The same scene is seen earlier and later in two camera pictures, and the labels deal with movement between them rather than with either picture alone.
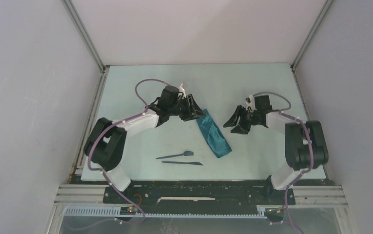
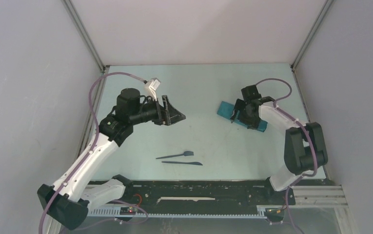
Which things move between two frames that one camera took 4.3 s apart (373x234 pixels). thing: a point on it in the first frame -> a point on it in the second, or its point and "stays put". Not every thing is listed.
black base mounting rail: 198,193 stays put
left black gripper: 188,115 -> 171,115
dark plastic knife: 196,163 stays put
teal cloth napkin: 212,135 -> 226,109
